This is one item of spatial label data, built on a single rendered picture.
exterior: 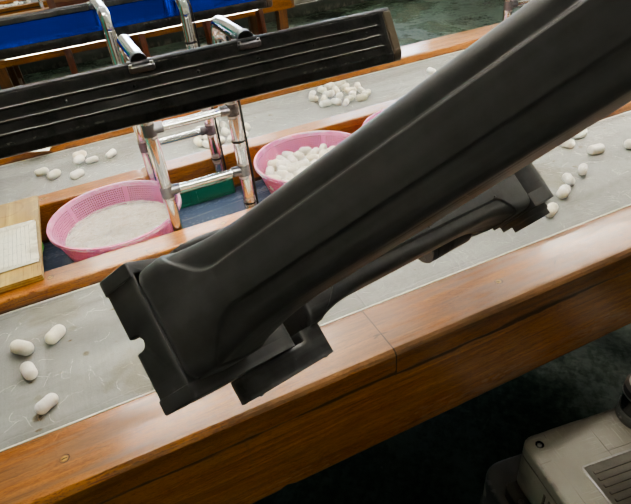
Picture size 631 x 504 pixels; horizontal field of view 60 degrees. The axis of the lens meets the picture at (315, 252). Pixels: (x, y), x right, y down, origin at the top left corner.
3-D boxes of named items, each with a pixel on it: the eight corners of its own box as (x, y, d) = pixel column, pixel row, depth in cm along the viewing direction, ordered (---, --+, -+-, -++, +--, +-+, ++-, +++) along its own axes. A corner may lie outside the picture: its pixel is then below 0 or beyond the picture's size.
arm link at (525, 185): (263, 394, 32) (179, 237, 33) (228, 412, 36) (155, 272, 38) (573, 206, 59) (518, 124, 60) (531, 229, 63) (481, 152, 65)
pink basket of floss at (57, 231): (214, 224, 120) (205, 187, 115) (139, 300, 101) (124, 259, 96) (120, 209, 130) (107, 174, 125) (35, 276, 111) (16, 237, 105)
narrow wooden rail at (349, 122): (607, 82, 171) (615, 46, 164) (-17, 269, 118) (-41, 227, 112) (593, 78, 175) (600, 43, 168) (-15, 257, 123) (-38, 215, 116)
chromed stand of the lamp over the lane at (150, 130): (301, 280, 101) (265, 28, 75) (197, 318, 95) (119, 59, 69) (266, 233, 115) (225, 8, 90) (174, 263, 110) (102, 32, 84)
